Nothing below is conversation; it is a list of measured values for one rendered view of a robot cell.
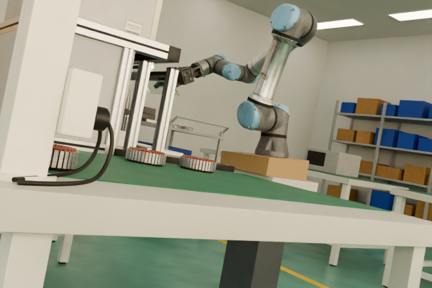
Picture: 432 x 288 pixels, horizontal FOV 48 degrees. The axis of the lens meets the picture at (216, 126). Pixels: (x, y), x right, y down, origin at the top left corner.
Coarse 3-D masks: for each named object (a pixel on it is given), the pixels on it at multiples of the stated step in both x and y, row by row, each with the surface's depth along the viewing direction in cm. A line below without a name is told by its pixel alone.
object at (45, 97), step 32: (32, 0) 62; (64, 0) 64; (32, 32) 62; (64, 32) 64; (32, 64) 62; (64, 64) 65; (32, 96) 63; (64, 96) 64; (96, 96) 66; (0, 128) 65; (32, 128) 63; (64, 128) 64; (96, 128) 68; (0, 160) 62; (32, 160) 63
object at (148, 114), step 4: (144, 108) 170; (148, 108) 171; (152, 108) 172; (124, 112) 166; (128, 112) 166; (144, 112) 170; (148, 112) 171; (152, 112) 172; (124, 116) 169; (128, 116) 167; (144, 116) 170; (148, 116) 171; (152, 116) 172; (124, 120) 169; (144, 120) 172; (148, 120) 172; (152, 120) 173; (124, 124) 169; (124, 128) 167
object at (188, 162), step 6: (180, 156) 146; (186, 156) 144; (192, 156) 150; (180, 162) 145; (186, 162) 143; (192, 162) 142; (198, 162) 142; (204, 162) 142; (210, 162) 143; (186, 168) 143; (192, 168) 142; (198, 168) 142; (204, 168) 142; (210, 168) 143
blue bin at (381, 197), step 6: (372, 192) 800; (378, 192) 791; (384, 192) 795; (372, 198) 798; (378, 198) 790; (384, 198) 780; (390, 198) 775; (372, 204) 796; (378, 204) 787; (384, 204) 778; (390, 204) 776; (390, 210) 778
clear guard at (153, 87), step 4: (148, 84) 215; (152, 84) 212; (156, 84) 210; (160, 84) 207; (148, 88) 218; (152, 88) 215; (156, 88) 212; (160, 88) 209; (152, 92) 217; (156, 92) 214; (160, 92) 211; (176, 92) 200
